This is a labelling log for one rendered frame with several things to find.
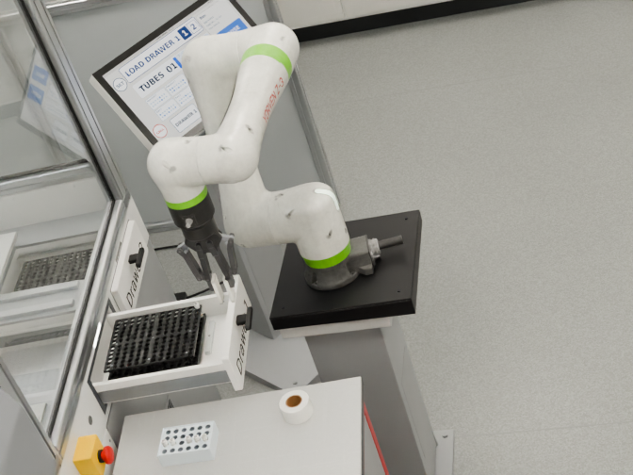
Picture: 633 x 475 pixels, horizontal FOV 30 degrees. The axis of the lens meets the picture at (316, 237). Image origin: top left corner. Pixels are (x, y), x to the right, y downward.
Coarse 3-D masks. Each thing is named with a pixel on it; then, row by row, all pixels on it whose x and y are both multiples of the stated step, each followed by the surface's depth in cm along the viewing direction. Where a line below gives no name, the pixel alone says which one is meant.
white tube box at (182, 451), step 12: (168, 432) 269; (180, 432) 268; (192, 432) 267; (204, 432) 266; (216, 432) 267; (168, 444) 266; (180, 444) 266; (192, 444) 264; (204, 444) 263; (216, 444) 266; (168, 456) 263; (180, 456) 263; (192, 456) 263; (204, 456) 262
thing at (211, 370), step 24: (120, 312) 291; (144, 312) 290; (216, 312) 289; (216, 336) 284; (96, 360) 281; (216, 360) 277; (96, 384) 273; (120, 384) 272; (144, 384) 272; (168, 384) 271; (192, 384) 271; (216, 384) 271
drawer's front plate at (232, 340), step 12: (240, 288) 284; (240, 300) 282; (228, 312) 275; (240, 312) 280; (228, 324) 271; (228, 336) 268; (240, 336) 276; (228, 348) 265; (228, 360) 263; (240, 360) 272; (228, 372) 266; (240, 384) 269
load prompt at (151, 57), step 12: (192, 24) 345; (168, 36) 340; (180, 36) 342; (192, 36) 343; (156, 48) 338; (168, 48) 339; (132, 60) 334; (144, 60) 335; (156, 60) 337; (120, 72) 331; (132, 72) 333; (144, 72) 334
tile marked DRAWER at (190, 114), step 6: (186, 108) 336; (192, 108) 337; (180, 114) 335; (186, 114) 335; (192, 114) 336; (198, 114) 337; (174, 120) 334; (180, 120) 334; (186, 120) 335; (192, 120) 336; (174, 126) 333; (180, 126) 334; (186, 126) 334; (180, 132) 333
